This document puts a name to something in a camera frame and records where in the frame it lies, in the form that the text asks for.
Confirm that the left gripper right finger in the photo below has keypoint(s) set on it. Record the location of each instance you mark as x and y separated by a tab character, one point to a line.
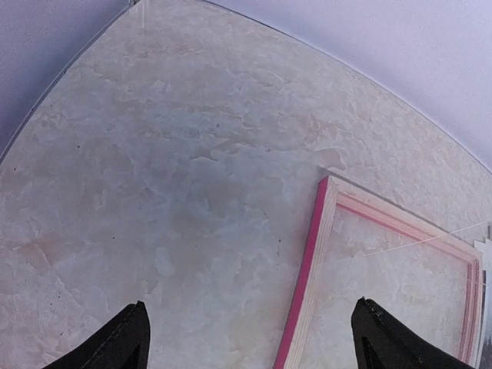
382	341

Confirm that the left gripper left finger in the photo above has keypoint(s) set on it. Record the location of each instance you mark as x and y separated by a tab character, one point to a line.
123	342

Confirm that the wooden picture frame pink edge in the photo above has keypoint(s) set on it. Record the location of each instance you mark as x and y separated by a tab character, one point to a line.
334	191

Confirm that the lower photo print white border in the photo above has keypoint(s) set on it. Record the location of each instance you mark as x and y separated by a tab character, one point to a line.
485	248

